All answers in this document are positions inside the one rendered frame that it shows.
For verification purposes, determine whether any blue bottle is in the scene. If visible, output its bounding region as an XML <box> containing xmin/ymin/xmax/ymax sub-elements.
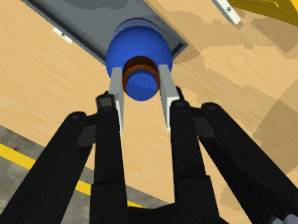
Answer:
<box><xmin>105</xmin><ymin>18</ymin><xmax>173</xmax><ymax>102</ymax></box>

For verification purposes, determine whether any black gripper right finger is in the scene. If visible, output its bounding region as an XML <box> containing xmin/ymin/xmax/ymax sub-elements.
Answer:
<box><xmin>158</xmin><ymin>64</ymin><xmax>298</xmax><ymax>224</ymax></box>

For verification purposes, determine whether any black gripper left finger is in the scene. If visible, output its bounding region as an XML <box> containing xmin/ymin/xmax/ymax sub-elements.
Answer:
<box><xmin>0</xmin><ymin>67</ymin><xmax>128</xmax><ymax>224</ymax></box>

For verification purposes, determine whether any grey flat tray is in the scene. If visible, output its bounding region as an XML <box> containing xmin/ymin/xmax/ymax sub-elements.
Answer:
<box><xmin>21</xmin><ymin>0</ymin><xmax>188</xmax><ymax>67</ymax></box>

